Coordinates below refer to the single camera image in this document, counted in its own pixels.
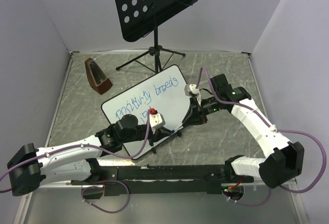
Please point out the blue capped whiteboard marker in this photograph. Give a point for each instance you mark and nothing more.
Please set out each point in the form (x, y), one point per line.
(178, 128)

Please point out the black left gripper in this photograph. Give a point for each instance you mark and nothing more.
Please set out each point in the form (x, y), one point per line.
(159, 134)

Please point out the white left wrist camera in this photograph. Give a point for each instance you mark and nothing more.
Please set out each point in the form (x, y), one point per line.
(156, 120)

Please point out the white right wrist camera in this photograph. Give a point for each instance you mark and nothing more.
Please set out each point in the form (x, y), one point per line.
(193, 93)

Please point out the black perforated music stand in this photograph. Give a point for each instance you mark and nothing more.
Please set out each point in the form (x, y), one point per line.
(139, 18)

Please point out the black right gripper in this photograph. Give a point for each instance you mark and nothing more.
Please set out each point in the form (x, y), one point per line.
(196, 114)

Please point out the white rectangular whiteboard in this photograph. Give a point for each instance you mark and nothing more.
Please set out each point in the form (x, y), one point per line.
(163, 92)

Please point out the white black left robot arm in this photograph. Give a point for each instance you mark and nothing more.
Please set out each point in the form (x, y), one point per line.
(33, 167)

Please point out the brown wooden metronome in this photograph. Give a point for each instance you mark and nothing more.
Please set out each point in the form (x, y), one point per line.
(96, 77)

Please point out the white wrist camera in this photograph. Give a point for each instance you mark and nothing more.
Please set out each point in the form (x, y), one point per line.
(193, 93)
(156, 120)

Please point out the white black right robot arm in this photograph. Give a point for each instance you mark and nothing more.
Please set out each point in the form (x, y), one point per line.
(283, 160)

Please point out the black whiteboard easel stand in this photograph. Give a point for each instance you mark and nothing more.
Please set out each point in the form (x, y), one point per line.
(165, 140)

